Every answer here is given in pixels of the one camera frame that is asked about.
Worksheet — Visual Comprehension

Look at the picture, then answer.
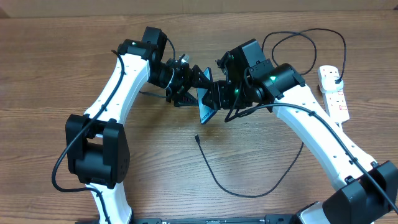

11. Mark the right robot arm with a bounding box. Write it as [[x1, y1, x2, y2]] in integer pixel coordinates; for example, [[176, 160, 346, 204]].
[[197, 39, 397, 223]]

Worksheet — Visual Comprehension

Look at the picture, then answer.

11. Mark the smartphone with blue screen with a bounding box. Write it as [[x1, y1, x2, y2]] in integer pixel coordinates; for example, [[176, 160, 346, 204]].
[[197, 84, 216, 124]]

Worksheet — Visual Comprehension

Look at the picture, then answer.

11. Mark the white charger plug adapter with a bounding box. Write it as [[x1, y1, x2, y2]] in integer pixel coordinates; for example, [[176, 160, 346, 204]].
[[320, 76, 344, 93]]

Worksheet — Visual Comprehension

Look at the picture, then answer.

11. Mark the black USB charging cable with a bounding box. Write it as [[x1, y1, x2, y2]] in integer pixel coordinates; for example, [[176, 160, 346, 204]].
[[194, 28, 347, 198]]

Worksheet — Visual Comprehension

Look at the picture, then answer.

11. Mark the white power strip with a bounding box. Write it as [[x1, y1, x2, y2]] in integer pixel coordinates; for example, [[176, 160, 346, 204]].
[[317, 65, 349, 124]]

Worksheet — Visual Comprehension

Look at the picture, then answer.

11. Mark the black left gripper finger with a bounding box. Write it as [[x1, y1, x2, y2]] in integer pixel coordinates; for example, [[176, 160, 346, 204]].
[[192, 65, 213, 89], [173, 92, 198, 107]]

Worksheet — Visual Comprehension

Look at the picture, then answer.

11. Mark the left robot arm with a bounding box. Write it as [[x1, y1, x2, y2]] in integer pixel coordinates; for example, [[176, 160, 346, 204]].
[[64, 27, 212, 223]]

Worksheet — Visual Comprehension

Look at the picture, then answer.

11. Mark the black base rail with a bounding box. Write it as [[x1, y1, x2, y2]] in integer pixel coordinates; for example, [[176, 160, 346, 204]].
[[74, 202, 352, 224]]

